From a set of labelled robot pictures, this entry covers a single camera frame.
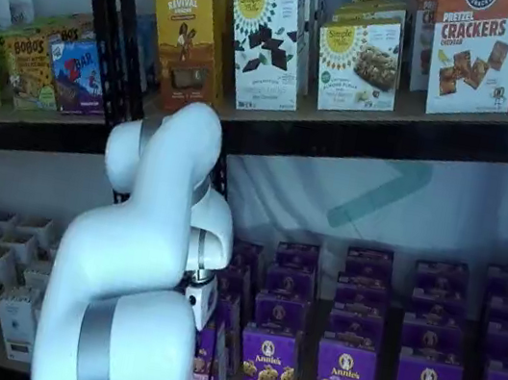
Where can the black metal shelf rack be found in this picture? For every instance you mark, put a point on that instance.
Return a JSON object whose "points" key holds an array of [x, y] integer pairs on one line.
{"points": [[388, 144], [24, 134]]}

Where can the Simple Mills bar box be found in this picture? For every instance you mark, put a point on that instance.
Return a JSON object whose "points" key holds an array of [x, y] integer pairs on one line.
{"points": [[372, 10], [357, 70]]}

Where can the orange pretzel crackers box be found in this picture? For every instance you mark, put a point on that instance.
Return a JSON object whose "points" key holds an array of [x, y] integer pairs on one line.
{"points": [[420, 42], [470, 65]]}

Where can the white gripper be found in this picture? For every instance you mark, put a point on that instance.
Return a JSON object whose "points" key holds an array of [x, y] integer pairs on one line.
{"points": [[203, 303]]}

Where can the white Simple Mills box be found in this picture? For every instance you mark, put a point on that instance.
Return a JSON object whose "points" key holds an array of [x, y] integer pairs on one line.
{"points": [[266, 55]]}

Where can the orange Bobo's box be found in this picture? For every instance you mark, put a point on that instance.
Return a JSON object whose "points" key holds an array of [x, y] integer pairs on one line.
{"points": [[70, 32], [28, 69]]}

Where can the purple box violet patch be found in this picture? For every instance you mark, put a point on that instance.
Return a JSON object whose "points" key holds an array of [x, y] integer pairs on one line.
{"points": [[269, 373]]}

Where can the blue Z Bar box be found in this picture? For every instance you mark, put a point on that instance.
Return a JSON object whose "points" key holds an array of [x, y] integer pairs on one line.
{"points": [[75, 77]]}

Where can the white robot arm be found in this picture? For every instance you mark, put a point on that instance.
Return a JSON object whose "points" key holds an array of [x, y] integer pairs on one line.
{"points": [[126, 251]]}

